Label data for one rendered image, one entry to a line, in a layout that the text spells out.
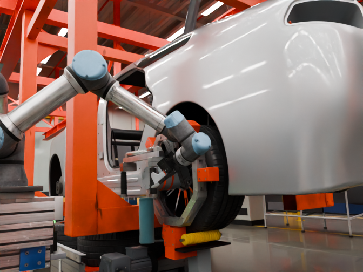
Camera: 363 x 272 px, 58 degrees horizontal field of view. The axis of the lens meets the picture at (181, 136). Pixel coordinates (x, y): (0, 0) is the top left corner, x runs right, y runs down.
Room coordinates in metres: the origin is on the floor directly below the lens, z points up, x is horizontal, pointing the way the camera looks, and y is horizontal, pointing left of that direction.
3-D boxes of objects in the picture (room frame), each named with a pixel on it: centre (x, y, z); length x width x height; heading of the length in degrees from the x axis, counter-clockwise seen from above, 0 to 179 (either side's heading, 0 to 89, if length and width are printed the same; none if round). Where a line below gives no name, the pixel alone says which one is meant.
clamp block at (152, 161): (1.67, 0.13, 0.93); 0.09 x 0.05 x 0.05; 126
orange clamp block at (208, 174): (1.68, -0.13, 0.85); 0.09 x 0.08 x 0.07; 36
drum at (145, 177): (1.89, 0.12, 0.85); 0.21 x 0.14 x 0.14; 126
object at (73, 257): (3.16, 1.37, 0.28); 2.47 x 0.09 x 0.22; 36
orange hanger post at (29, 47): (3.68, 1.81, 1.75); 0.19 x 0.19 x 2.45; 36
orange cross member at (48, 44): (4.49, 0.68, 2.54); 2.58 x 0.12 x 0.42; 126
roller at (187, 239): (1.89, -0.09, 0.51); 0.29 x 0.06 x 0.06; 126
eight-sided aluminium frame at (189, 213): (1.93, 0.06, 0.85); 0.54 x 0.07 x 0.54; 36
